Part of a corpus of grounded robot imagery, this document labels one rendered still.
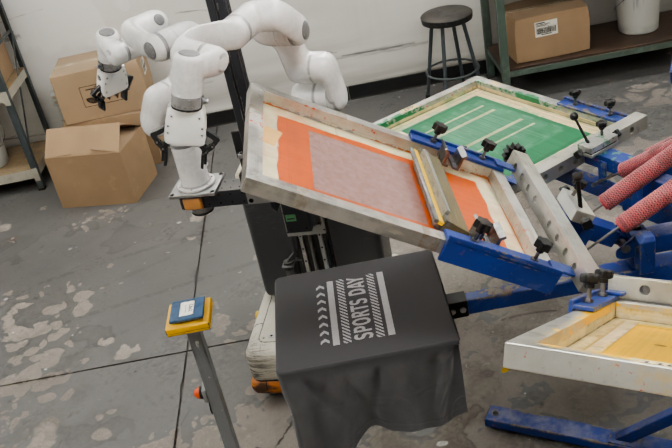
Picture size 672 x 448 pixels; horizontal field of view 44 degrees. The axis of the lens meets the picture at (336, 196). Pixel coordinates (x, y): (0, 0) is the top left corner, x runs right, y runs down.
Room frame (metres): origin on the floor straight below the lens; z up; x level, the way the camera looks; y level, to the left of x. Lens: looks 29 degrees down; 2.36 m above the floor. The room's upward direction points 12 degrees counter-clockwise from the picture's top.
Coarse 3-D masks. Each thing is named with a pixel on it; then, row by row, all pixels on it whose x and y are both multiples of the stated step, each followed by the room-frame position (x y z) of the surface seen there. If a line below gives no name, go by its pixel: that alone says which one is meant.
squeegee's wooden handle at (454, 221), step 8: (432, 160) 2.07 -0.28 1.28; (440, 168) 2.05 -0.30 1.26; (440, 176) 1.98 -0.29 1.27; (440, 184) 1.92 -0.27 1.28; (448, 184) 1.96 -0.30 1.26; (448, 192) 1.90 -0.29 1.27; (448, 200) 1.84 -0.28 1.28; (456, 208) 1.82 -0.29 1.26; (448, 216) 1.74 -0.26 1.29; (456, 216) 1.77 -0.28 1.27; (448, 224) 1.71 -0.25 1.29; (456, 224) 1.72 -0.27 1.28; (464, 224) 1.75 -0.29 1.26; (464, 232) 1.71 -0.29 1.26
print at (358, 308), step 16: (320, 288) 2.05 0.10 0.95; (336, 288) 2.03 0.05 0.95; (352, 288) 2.02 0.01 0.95; (368, 288) 2.00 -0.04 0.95; (384, 288) 1.98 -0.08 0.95; (320, 304) 1.97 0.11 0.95; (336, 304) 1.95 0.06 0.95; (352, 304) 1.94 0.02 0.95; (368, 304) 1.92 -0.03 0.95; (384, 304) 1.91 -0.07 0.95; (320, 320) 1.89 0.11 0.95; (336, 320) 1.88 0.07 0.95; (352, 320) 1.87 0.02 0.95; (368, 320) 1.85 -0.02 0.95; (384, 320) 1.84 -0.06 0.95; (320, 336) 1.82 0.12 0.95; (336, 336) 1.81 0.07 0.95; (352, 336) 1.80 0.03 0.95; (368, 336) 1.78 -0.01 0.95
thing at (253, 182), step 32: (256, 96) 2.12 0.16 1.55; (288, 96) 2.20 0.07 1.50; (256, 128) 1.91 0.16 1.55; (352, 128) 2.17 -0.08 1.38; (384, 128) 2.20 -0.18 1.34; (256, 160) 1.73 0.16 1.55; (448, 160) 2.17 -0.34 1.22; (256, 192) 1.63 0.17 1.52; (288, 192) 1.63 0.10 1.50; (512, 192) 2.04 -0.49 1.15; (352, 224) 1.63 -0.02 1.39; (384, 224) 1.63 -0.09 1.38; (416, 224) 1.66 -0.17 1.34; (512, 224) 1.89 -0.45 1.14; (544, 256) 1.70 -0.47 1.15
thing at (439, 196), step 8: (424, 152) 2.07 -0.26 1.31; (424, 160) 2.04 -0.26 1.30; (424, 168) 2.00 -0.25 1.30; (432, 168) 1.97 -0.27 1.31; (432, 176) 1.93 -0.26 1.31; (432, 184) 1.90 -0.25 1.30; (440, 192) 1.83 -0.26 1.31; (440, 200) 1.80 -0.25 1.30; (440, 208) 1.78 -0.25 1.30; (448, 208) 1.75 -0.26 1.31; (432, 216) 1.78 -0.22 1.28
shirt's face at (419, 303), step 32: (416, 256) 2.11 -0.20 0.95; (288, 288) 2.08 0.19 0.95; (416, 288) 1.95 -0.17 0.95; (288, 320) 1.93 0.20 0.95; (416, 320) 1.81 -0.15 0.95; (448, 320) 1.78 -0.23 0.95; (288, 352) 1.78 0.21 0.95; (320, 352) 1.76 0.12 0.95; (352, 352) 1.73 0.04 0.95; (384, 352) 1.71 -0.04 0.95
